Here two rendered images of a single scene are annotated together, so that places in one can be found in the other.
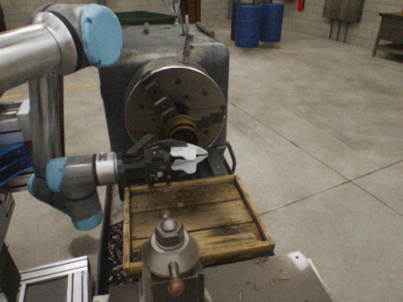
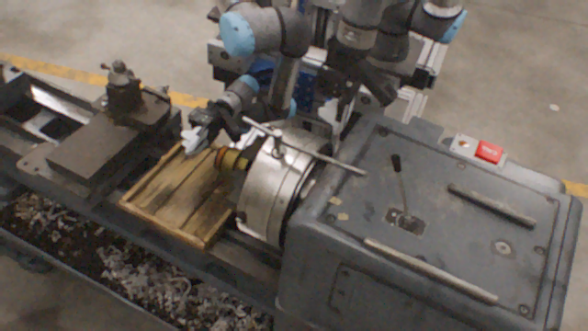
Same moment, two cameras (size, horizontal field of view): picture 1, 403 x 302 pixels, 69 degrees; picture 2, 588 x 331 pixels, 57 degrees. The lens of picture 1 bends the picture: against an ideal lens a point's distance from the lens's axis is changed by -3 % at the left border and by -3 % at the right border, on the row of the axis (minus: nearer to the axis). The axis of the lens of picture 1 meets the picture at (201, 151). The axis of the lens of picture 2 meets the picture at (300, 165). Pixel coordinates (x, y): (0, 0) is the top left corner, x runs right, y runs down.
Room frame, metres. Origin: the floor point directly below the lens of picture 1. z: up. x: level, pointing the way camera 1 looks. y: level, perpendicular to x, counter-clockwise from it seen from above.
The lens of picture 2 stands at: (1.45, -0.69, 2.18)
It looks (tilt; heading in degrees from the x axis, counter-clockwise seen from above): 47 degrees down; 123
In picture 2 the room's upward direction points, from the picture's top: 8 degrees clockwise
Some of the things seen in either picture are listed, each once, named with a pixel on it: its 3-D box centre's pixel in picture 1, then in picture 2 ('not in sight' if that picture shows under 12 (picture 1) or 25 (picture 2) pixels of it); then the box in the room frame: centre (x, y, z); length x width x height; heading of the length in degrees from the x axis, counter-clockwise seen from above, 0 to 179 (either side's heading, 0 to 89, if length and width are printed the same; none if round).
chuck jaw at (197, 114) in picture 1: (207, 116); (241, 194); (0.84, -0.02, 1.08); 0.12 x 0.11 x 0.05; 102
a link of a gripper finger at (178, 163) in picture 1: (190, 165); (190, 144); (0.60, 0.03, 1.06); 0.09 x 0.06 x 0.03; 102
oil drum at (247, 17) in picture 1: (247, 26); not in sight; (7.49, -1.09, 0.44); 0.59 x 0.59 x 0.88
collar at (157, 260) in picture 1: (170, 246); (120, 74); (0.29, 0.04, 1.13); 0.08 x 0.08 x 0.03
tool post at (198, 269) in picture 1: (175, 273); (123, 92); (0.29, 0.04, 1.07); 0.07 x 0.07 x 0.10; 12
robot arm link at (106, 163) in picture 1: (109, 167); (227, 105); (0.57, 0.21, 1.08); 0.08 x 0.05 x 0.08; 12
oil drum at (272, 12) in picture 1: (271, 22); not in sight; (8.15, -1.77, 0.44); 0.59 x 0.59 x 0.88
